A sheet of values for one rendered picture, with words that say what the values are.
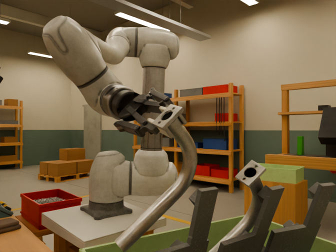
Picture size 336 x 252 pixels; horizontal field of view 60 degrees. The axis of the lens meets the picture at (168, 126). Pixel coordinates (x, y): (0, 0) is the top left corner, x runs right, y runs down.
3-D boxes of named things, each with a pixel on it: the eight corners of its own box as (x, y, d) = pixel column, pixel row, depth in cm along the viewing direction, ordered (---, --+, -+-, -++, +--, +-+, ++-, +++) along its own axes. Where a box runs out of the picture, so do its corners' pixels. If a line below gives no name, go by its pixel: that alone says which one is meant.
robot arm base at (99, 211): (110, 201, 149) (110, 190, 149) (133, 213, 132) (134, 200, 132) (75, 207, 138) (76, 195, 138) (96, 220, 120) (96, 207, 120)
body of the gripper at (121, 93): (103, 104, 71) (117, 111, 64) (127, 82, 73) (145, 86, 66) (121, 125, 75) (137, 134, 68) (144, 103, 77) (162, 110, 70)
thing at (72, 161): (77, 173, 834) (77, 147, 835) (96, 176, 788) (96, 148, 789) (37, 179, 736) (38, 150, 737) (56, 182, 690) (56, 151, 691)
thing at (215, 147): (230, 193, 573) (230, 82, 576) (132, 176, 779) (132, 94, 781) (244, 189, 613) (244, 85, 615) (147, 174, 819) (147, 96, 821)
